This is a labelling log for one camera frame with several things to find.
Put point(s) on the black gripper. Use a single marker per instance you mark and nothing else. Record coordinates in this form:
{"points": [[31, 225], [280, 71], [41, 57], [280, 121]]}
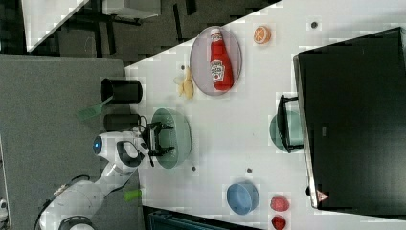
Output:
{"points": [[152, 139]]}

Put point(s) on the mint green strainer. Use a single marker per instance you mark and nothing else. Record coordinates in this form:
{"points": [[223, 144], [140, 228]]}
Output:
{"points": [[176, 141]]}

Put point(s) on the black cylinder cup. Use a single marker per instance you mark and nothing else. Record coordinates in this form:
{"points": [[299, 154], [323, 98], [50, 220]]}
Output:
{"points": [[119, 122]]}

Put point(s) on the black cup with spatula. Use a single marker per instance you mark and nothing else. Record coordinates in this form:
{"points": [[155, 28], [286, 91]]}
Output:
{"points": [[121, 91]]}

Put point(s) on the peeled banana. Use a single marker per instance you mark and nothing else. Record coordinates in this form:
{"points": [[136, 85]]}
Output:
{"points": [[185, 84]]}

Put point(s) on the green marker object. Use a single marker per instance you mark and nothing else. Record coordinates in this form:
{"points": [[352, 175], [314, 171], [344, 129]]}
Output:
{"points": [[131, 195]]}

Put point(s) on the green spatula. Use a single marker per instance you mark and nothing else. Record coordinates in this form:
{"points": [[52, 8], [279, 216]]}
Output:
{"points": [[92, 111]]}

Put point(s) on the red ketchup bottle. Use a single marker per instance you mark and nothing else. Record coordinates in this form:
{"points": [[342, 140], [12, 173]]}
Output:
{"points": [[220, 64]]}

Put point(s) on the grey oval plate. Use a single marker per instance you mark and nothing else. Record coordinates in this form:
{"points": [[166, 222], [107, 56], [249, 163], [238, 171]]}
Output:
{"points": [[200, 59]]}

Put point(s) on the blue bowl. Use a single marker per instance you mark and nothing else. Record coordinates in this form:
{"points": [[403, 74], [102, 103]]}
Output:
{"points": [[242, 197]]}

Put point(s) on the red fruit upper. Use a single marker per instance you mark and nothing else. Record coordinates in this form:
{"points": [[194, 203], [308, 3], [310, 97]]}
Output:
{"points": [[279, 203]]}

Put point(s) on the small green bowl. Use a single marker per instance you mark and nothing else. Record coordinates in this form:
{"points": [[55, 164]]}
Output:
{"points": [[294, 127]]}

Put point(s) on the orange half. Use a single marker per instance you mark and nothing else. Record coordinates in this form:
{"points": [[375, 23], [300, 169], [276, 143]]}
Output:
{"points": [[262, 35]]}

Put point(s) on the red strawberry lower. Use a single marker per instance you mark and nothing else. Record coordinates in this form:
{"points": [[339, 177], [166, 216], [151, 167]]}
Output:
{"points": [[278, 222]]}

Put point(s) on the black toaster oven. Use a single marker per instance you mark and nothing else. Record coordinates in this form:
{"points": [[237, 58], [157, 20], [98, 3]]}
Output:
{"points": [[352, 97]]}

